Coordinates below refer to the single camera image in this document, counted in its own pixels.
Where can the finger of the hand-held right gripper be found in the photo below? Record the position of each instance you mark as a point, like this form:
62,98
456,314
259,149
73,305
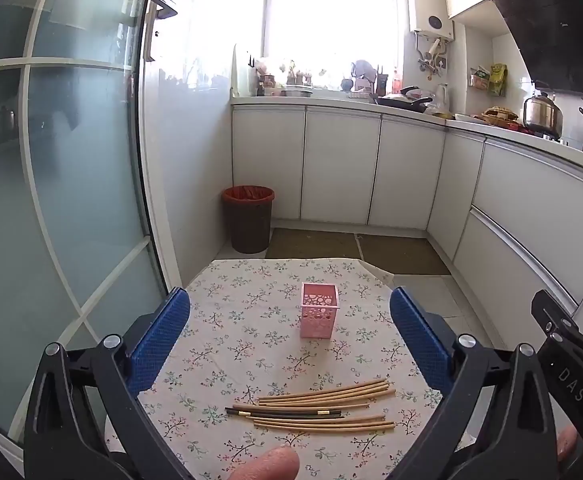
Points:
571,385

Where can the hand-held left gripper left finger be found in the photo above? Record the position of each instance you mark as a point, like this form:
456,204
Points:
161,340

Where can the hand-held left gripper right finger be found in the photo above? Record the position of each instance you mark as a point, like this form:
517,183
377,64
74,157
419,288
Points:
419,340

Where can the pink perforated utensil holder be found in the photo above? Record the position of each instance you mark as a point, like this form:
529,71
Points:
319,320

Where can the pile of bamboo chopsticks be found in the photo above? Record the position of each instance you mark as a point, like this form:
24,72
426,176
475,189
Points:
321,396

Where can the black chopstick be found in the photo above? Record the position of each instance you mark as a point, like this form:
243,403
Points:
301,415
281,410

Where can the person's right hand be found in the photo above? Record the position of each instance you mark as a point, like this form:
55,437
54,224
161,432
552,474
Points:
567,444

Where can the brown floor mat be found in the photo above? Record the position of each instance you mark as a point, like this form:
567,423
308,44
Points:
311,245
401,255

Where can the floral tablecloth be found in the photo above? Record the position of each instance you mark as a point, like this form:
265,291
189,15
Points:
251,310

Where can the brown trash bin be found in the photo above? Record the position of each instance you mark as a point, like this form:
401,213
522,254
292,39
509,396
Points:
248,220

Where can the frosted glass door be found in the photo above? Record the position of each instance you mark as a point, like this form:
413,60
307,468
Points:
71,185

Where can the white kitchen base cabinets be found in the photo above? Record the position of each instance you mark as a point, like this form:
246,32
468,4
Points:
341,170

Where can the steel kettle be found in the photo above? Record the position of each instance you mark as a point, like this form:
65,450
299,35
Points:
542,115

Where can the black frying pan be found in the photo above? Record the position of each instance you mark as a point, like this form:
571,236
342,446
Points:
401,103

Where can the white jug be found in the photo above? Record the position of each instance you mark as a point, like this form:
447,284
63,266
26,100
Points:
441,97

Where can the red bottle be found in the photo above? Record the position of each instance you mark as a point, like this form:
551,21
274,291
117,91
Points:
397,82

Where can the yellow packet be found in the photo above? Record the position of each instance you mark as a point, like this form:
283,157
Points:
498,80

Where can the steel basin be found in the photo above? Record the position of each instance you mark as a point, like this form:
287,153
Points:
297,92

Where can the water heater pipes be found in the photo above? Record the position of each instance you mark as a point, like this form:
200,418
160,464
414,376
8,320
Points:
431,60

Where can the black range hood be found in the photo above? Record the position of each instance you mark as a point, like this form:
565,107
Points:
556,25

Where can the kitchen window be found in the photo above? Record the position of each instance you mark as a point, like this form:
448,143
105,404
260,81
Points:
331,25

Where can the white water heater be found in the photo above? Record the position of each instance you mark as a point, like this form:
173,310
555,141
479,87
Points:
429,5

